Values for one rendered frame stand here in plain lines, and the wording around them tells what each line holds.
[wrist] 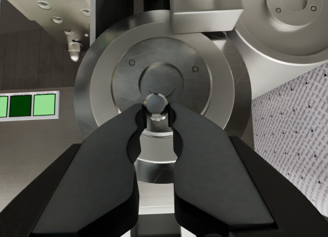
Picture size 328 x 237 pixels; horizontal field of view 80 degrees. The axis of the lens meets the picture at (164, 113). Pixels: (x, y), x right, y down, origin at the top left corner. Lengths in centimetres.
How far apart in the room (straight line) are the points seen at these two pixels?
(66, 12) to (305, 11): 40
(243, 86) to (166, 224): 49
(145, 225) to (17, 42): 252
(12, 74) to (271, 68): 263
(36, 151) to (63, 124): 9
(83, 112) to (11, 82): 252
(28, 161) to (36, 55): 207
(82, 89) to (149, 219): 48
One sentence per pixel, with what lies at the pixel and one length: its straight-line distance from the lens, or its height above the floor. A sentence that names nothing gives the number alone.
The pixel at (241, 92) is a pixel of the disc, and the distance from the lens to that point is 17.
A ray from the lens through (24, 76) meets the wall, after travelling 260.
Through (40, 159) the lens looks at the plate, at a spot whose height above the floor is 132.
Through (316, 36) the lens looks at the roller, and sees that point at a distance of 23.
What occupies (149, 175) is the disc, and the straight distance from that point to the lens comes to 16.
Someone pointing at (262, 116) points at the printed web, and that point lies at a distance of 40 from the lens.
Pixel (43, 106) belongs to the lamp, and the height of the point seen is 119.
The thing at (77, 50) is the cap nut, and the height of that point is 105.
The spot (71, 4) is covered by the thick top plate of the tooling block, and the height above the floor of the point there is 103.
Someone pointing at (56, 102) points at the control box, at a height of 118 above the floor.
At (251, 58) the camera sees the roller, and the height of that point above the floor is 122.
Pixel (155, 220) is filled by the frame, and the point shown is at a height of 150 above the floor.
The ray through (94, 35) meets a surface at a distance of 20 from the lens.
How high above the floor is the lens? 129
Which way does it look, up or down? 8 degrees down
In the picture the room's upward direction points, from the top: 177 degrees clockwise
